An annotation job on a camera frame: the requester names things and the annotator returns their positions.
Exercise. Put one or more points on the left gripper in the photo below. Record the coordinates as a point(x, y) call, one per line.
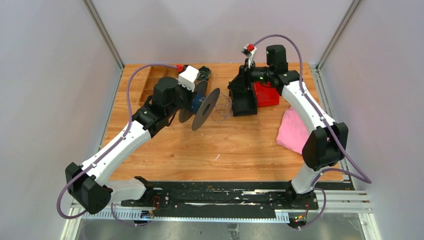
point(191, 95)

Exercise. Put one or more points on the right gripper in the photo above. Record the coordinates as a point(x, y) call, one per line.
point(245, 74)

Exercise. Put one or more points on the grey filament spool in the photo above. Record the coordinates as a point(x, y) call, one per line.
point(201, 106)

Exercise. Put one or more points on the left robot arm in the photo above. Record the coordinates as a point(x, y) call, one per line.
point(88, 183)

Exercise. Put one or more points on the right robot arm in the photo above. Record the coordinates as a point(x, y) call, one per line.
point(320, 150)

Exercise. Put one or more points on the black plastic bin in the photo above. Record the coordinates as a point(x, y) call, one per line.
point(244, 103)

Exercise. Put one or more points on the red plastic bin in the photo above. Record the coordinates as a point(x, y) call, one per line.
point(266, 95)

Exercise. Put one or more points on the rolled green tie top right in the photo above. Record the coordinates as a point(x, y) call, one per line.
point(204, 73)

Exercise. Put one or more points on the wooden compartment tray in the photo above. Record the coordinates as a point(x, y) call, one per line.
point(154, 74)

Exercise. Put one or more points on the pink cloth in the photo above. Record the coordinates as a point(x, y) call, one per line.
point(292, 133)

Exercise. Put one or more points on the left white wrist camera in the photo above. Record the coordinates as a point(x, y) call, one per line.
point(187, 75)

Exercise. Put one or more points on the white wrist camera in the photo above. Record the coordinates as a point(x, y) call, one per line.
point(187, 75)
point(249, 50)

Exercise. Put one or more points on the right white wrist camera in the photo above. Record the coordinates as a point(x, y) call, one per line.
point(249, 50)

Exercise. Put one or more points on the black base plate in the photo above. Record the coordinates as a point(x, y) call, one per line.
point(220, 200)

